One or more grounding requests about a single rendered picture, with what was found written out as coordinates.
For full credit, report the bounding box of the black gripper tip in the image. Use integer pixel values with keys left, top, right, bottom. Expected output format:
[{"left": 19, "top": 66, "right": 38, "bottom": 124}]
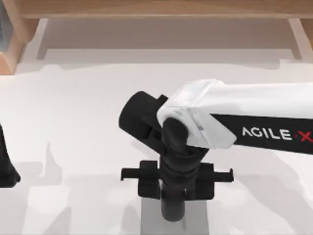
[{"left": 0, "top": 123, "right": 21, "bottom": 189}]

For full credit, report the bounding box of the wooden open shelf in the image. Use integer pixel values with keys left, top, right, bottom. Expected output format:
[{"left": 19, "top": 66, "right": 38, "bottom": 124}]
[{"left": 14, "top": 0, "right": 313, "bottom": 61}]

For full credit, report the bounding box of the wooden cupboard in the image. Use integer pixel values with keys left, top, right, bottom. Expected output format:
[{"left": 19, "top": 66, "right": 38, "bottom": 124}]
[{"left": 0, "top": 0, "right": 40, "bottom": 75}]

